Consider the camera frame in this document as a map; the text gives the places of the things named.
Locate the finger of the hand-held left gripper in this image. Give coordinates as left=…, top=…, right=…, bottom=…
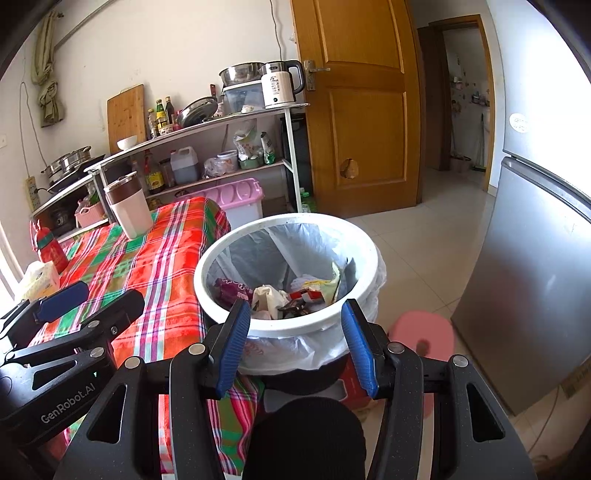
left=0, top=280, right=90, bottom=347
left=4, top=289, right=147, bottom=368

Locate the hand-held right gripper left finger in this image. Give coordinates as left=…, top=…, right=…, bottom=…
left=53, top=299, right=253, bottom=480

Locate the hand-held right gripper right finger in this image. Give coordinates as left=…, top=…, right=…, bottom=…
left=340, top=298, right=539, bottom=480

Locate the white waste bin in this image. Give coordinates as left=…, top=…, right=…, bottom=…
left=194, top=213, right=388, bottom=376

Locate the purple snack wrapper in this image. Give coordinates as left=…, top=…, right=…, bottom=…
left=215, top=278, right=255, bottom=308

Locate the clear bin liner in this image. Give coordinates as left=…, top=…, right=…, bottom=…
left=205, top=226, right=387, bottom=375

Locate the yellow white tissue pack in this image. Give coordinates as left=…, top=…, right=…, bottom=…
left=18, top=261, right=61, bottom=301

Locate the red antler water bottle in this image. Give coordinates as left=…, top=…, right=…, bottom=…
left=30, top=219, right=69, bottom=276

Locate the pink plastic stool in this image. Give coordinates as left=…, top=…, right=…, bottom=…
left=388, top=310, right=458, bottom=417

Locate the plaid tablecloth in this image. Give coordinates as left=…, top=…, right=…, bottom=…
left=28, top=197, right=264, bottom=479

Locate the black rice cooker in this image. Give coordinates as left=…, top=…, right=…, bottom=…
left=51, top=205, right=77, bottom=230

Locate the pink basket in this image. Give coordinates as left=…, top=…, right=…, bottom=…
left=75, top=200, right=107, bottom=229

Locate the low grey shelf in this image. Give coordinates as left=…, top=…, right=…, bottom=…
left=30, top=173, right=109, bottom=241

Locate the white and brown lidded mug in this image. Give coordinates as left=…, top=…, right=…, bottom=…
left=103, top=172, right=154, bottom=240

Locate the white power strip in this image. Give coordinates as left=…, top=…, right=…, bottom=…
left=25, top=175, right=42, bottom=211

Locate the black induction cooker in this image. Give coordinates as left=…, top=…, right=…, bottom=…
left=46, top=154, right=107, bottom=195

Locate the steel steamer pot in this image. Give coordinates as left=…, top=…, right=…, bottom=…
left=41, top=146, right=93, bottom=179

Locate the pink lid storage box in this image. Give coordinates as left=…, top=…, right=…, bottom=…
left=178, top=178, right=267, bottom=223

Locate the plastic oil jug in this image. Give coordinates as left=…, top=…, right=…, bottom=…
left=170, top=146, right=201, bottom=184

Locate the bamboo cutting board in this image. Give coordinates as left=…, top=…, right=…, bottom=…
left=107, top=84, right=148, bottom=149

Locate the silver refrigerator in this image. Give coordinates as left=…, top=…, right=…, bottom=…
left=450, top=0, right=591, bottom=417

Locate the green printed food bag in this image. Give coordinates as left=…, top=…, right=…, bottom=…
left=233, top=124, right=278, bottom=169

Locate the white metal kitchen rack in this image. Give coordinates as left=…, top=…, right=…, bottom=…
left=85, top=102, right=311, bottom=218

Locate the green glass sauce bottle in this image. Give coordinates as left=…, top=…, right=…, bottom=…
left=154, top=99, right=170, bottom=135

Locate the hanging olive cloth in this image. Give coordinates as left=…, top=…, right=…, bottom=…
left=31, top=10, right=66, bottom=128

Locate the steel frying pan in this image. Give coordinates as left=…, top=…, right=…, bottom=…
left=176, top=84, right=219, bottom=129

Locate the wooden door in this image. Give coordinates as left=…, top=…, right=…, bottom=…
left=291, top=0, right=426, bottom=220

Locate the clear plastic storage box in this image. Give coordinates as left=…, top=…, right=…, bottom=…
left=222, top=79, right=269, bottom=114

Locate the white electric kettle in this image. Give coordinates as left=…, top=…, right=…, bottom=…
left=261, top=60, right=307, bottom=110

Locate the steel mixing bowl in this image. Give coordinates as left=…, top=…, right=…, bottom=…
left=219, top=61, right=266, bottom=86

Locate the black hanging cable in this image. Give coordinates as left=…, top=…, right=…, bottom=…
left=19, top=82, right=47, bottom=179

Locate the wooden door frame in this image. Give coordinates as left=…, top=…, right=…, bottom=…
left=418, top=14, right=498, bottom=191

